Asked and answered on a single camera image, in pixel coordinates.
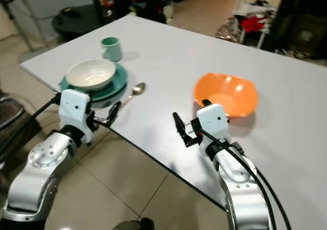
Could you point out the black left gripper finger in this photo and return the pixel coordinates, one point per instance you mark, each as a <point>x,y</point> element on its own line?
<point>114,110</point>
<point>107,122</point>

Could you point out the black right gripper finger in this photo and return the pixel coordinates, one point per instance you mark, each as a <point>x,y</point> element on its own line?
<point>206,104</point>
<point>180,124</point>

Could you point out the silver metal spoon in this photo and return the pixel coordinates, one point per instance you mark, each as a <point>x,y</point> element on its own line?
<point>138,89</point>

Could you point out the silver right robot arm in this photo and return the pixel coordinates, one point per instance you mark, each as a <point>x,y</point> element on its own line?
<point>242,194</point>

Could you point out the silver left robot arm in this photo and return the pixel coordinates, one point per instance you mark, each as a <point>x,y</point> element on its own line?
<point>38,171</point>

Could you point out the orange plastic bowl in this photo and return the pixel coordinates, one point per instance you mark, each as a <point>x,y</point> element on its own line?
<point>227,92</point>

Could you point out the teal ceramic plate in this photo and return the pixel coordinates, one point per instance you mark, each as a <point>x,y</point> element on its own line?
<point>119,84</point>

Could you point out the white ceramic bowl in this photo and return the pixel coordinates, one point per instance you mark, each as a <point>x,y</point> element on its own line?
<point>89,74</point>

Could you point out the teal ceramic mug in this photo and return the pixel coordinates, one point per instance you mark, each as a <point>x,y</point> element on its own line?
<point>112,50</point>

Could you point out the patterned brown rug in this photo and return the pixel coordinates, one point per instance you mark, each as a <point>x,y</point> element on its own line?
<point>227,31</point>

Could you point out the dark wicker chair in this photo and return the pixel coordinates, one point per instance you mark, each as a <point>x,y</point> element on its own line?
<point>13,122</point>

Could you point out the grey standing fan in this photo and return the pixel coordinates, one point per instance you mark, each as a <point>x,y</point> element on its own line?
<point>33,54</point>

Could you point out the red cloth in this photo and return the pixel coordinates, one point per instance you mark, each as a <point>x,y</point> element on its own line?
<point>253,23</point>

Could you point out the black round bin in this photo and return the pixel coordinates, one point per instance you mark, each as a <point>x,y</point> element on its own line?
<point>76,21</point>

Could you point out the grey black robot foot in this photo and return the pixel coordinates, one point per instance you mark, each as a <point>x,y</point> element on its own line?
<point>133,225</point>

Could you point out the black bag with red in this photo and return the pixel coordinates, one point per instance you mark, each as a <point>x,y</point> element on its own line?
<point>148,7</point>

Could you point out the white rack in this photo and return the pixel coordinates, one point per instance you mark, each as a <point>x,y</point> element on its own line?
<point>268,7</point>

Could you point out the dark cabinet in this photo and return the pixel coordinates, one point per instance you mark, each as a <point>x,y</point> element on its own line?
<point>301,23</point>

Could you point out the black robot torso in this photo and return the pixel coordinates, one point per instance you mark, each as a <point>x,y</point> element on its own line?
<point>23,225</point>

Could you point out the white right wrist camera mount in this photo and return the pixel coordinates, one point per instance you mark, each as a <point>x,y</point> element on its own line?
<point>214,118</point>

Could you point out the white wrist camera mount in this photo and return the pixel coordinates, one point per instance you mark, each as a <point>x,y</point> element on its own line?
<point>214,118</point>
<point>75,110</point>

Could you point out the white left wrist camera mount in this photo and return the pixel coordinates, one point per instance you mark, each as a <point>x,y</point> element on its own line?
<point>75,110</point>

